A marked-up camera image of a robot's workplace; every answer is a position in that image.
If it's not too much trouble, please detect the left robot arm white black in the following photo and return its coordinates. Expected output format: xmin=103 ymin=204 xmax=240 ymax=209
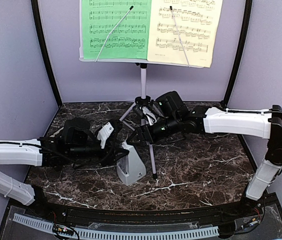
xmin=0 ymin=117 xmax=130 ymax=218

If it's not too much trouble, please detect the white slotted cable duct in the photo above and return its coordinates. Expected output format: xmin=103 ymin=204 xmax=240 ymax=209
xmin=12 ymin=213 xmax=219 ymax=240

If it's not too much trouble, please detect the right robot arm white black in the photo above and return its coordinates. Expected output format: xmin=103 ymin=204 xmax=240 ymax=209
xmin=127 ymin=91 xmax=282 ymax=217

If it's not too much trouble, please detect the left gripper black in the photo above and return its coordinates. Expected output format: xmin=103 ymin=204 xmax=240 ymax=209
xmin=67 ymin=139 xmax=129 ymax=168

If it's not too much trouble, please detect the yellow sheet music page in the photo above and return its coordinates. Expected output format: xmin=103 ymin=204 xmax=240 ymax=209
xmin=147 ymin=0 xmax=223 ymax=68

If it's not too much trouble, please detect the left black frame post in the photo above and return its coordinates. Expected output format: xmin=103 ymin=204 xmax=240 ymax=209
xmin=31 ymin=0 xmax=63 ymax=108

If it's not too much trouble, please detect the green sheet music page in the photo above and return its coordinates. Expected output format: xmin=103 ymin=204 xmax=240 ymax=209
xmin=79 ymin=0 xmax=152 ymax=62

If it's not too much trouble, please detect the black frame post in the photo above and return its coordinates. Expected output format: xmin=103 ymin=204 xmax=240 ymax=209
xmin=31 ymin=0 xmax=63 ymax=108
xmin=221 ymin=0 xmax=253 ymax=108

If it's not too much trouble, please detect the white metronome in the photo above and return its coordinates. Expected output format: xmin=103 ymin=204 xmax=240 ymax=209
xmin=116 ymin=141 xmax=147 ymax=186

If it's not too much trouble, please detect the white perforated music stand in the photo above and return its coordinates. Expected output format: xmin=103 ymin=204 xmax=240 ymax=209
xmin=79 ymin=0 xmax=216 ymax=181

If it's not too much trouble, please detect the right black frame post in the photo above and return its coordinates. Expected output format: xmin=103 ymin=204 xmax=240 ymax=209
xmin=221 ymin=0 xmax=253 ymax=108

